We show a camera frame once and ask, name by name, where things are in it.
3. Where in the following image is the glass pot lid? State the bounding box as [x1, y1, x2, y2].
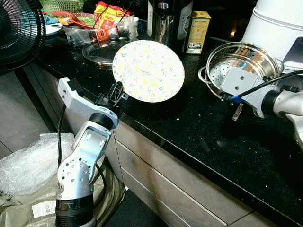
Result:
[81, 39, 131, 65]

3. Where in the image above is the clear bubble wrap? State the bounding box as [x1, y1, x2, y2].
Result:
[0, 132, 75, 197]

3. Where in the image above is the clear plastic bag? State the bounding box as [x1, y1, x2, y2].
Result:
[64, 25, 95, 46]

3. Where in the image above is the yellow red snack packet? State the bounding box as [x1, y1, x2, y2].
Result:
[93, 1, 132, 30]

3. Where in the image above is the black electric fan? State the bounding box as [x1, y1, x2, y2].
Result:
[0, 0, 47, 72]

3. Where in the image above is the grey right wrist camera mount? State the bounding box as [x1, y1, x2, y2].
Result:
[220, 67, 271, 119]

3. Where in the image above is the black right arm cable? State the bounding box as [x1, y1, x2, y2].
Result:
[237, 70, 303, 101]

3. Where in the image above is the teal cloth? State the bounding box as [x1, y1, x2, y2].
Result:
[45, 14, 60, 24]

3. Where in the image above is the stainless steel steamer pot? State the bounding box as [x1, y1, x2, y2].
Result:
[198, 41, 285, 101]

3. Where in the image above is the white paper label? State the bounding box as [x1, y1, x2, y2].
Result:
[32, 200, 57, 218]

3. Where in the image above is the green plastic basket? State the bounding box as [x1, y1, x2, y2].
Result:
[39, 0, 87, 14]

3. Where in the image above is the yellow tin box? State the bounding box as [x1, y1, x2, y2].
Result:
[187, 10, 212, 55]

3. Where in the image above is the large white appliance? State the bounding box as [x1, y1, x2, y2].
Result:
[241, 0, 303, 74]

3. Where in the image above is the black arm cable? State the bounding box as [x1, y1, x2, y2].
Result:
[237, 70, 303, 101]
[57, 105, 107, 209]

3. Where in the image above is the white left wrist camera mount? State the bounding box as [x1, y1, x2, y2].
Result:
[57, 77, 119, 124]

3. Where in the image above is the white floral plate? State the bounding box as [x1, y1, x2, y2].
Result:
[112, 40, 186, 104]

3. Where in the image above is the black silver coffee machine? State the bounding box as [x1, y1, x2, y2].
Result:
[146, 0, 195, 52]

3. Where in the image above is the olive green bag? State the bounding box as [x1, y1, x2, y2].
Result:
[0, 156, 126, 227]

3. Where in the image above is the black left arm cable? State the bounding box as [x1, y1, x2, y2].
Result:
[57, 105, 107, 209]

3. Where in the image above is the red plate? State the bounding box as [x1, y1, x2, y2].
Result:
[70, 12, 98, 27]

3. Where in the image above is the orange black packet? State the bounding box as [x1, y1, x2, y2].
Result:
[90, 27, 120, 42]

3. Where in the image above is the plain white plate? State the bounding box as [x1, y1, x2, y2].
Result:
[46, 23, 65, 36]

